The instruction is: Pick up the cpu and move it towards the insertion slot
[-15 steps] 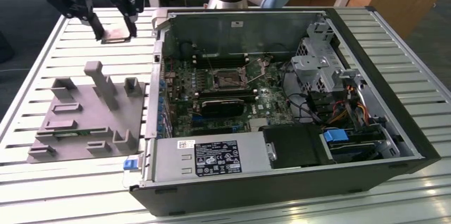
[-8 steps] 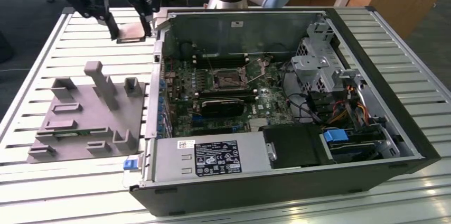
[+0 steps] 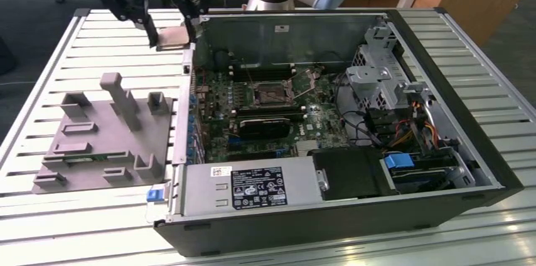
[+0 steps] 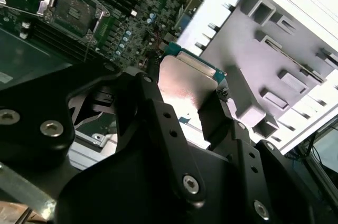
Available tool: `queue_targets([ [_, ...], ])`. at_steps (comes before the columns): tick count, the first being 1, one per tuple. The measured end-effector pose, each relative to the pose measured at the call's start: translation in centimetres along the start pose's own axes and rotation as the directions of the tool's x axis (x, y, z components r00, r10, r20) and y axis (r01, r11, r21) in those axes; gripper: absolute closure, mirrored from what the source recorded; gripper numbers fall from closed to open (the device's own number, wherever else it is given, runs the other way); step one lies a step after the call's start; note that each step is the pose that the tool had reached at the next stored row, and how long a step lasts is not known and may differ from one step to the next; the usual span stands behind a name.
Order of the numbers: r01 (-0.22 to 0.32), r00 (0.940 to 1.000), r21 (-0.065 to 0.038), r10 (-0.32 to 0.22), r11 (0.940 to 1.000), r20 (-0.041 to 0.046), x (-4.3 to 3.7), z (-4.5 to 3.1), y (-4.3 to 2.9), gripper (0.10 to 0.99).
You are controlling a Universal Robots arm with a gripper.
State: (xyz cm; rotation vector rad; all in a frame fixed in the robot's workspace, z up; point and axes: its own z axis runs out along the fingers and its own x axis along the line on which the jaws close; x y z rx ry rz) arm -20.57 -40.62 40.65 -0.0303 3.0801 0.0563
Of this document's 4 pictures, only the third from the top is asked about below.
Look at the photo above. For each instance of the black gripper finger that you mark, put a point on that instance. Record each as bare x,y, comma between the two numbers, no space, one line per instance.
122,8
190,15

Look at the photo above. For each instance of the silver square CPU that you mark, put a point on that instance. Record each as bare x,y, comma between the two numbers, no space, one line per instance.
173,37

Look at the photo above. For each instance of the black RAM slot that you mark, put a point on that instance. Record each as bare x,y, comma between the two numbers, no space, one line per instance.
265,67
265,74
269,116
269,110

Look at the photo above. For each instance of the CPU socket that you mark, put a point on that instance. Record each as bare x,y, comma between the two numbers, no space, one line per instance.
273,93

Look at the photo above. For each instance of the white sticker label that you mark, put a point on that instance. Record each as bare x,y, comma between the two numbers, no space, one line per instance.
282,28

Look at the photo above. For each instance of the black graphics card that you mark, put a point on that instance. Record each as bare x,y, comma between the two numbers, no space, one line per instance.
266,128

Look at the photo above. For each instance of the grey plastic parts rack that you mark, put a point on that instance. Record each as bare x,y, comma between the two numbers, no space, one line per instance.
113,146

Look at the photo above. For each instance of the green motherboard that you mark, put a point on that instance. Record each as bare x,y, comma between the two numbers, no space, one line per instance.
318,128

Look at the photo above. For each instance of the green RAM stick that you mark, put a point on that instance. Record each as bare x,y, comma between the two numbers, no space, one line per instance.
85,159

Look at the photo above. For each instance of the silver metal drive cage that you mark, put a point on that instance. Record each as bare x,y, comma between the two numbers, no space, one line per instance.
373,84

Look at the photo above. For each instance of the silver chipset heat sink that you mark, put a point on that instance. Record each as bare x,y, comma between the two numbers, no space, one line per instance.
310,146

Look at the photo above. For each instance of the silver power supply with label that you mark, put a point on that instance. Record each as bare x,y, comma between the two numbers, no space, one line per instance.
201,190

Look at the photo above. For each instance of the blue plastic case latch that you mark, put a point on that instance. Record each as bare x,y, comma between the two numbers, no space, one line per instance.
155,194

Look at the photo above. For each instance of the black plastic shroud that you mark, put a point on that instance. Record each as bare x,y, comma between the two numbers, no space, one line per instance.
353,172

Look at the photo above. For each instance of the blue disk carrier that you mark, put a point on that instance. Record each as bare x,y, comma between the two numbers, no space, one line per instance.
399,161

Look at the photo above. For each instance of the black open PC case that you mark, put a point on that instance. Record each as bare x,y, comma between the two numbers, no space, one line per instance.
294,237

